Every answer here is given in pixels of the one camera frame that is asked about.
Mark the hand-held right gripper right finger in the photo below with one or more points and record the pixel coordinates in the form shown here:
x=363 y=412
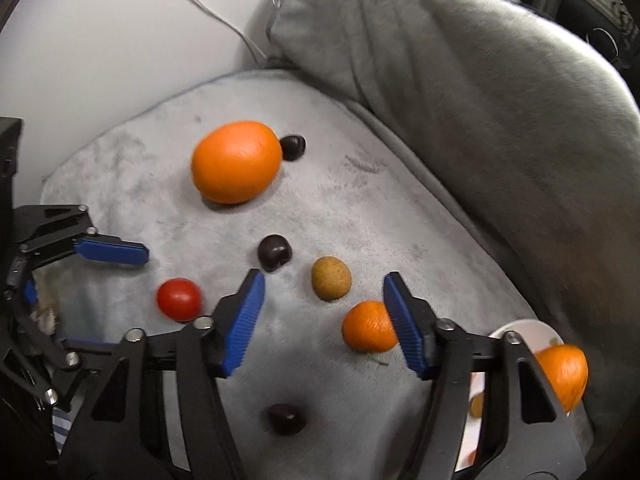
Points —
x=405 y=330

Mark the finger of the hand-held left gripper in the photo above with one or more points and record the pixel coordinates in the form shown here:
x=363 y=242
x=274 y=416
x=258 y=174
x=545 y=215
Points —
x=60 y=355
x=112 y=252

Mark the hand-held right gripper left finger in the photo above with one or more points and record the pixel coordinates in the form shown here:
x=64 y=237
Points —
x=245 y=320

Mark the small tangerine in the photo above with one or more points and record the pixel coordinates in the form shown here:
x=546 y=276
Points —
x=365 y=327

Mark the red tomato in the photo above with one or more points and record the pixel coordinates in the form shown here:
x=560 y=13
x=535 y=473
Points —
x=179 y=300

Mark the brown longan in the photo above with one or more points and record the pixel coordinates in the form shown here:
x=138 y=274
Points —
x=331 y=278
x=476 y=405

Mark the white floral bowl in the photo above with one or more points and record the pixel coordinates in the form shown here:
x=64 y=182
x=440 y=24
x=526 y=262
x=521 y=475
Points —
x=530 y=332

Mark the large smooth orange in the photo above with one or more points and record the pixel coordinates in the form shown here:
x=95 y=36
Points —
x=235 y=162

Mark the person's left hand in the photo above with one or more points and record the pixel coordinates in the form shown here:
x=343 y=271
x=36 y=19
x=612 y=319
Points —
x=47 y=319

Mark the striped cloth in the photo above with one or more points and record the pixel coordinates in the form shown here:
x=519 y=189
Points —
x=61 y=427

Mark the mottled orange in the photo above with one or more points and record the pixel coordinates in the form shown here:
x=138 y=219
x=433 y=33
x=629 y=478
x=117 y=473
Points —
x=565 y=372

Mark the grey plush cushion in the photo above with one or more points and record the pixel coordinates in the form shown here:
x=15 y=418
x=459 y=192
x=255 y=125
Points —
x=475 y=110

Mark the window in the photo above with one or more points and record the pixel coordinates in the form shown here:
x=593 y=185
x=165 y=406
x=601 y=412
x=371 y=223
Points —
x=550 y=0

